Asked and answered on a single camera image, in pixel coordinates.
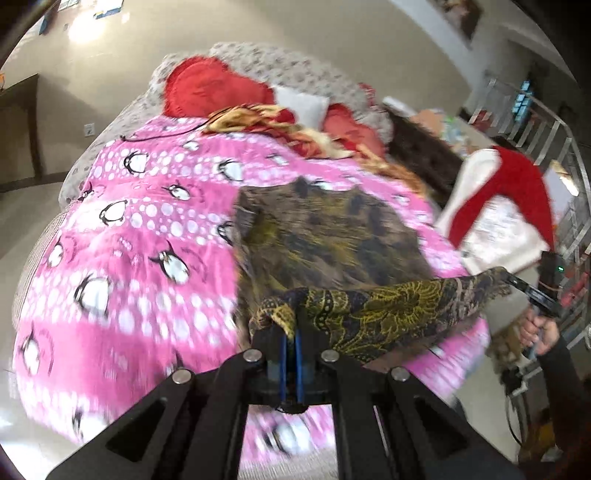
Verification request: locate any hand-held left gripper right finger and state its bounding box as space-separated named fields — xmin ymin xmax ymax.
xmin=294 ymin=339 xmax=527 ymax=480

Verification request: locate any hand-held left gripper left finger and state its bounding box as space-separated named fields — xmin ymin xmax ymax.
xmin=46 ymin=325 xmax=290 ymax=480

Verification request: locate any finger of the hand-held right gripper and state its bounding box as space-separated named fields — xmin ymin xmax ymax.
xmin=502 ymin=271 xmax=539 ymax=299

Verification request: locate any dark gold floral shirt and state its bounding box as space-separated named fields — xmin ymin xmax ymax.
xmin=233 ymin=178 xmax=513 ymax=365

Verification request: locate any person's right forearm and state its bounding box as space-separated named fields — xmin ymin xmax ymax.
xmin=517 ymin=335 xmax=591 ymax=467

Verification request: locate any person's right hand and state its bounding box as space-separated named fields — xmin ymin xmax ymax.
xmin=521 ymin=308 xmax=563 ymax=359

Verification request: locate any red white garment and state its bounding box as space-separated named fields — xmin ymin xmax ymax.
xmin=436 ymin=150 xmax=555 ymax=278

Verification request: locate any dark carved wooden nightstand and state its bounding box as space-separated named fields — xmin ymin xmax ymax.
xmin=388 ymin=111 xmax=467 ymax=208

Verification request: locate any metal stair railing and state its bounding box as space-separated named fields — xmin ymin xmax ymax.
xmin=466 ymin=76 xmax=591 ymax=402

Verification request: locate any pastel packages heap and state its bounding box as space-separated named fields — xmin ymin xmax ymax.
xmin=411 ymin=108 xmax=467 ymax=148

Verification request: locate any pink penguin blanket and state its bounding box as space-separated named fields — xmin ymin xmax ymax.
xmin=14 ymin=115 xmax=490 ymax=462

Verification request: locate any red heart pillow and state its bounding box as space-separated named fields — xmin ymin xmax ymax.
xmin=164 ymin=58 xmax=278 ymax=118
xmin=323 ymin=104 xmax=386 ymax=158

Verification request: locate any gold red satin cloth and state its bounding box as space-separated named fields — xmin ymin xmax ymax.
xmin=203 ymin=104 xmax=426 ymax=195

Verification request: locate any red patterned cushion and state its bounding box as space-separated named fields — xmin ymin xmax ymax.
xmin=358 ymin=83 xmax=384 ymax=108

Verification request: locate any white pillow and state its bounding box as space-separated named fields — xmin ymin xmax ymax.
xmin=272 ymin=85 xmax=331 ymax=130

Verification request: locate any dark wooden desk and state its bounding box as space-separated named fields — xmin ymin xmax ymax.
xmin=0 ymin=74 xmax=44 ymax=192

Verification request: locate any black cable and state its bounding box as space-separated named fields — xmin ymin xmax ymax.
xmin=120 ymin=117 xmax=218 ymax=141

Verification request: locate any framed wall picture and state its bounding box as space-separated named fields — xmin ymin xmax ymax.
xmin=436 ymin=0 xmax=485 ymax=44

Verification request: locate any white wall poster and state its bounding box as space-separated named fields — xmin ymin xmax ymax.
xmin=39 ymin=0 xmax=125 ymax=33

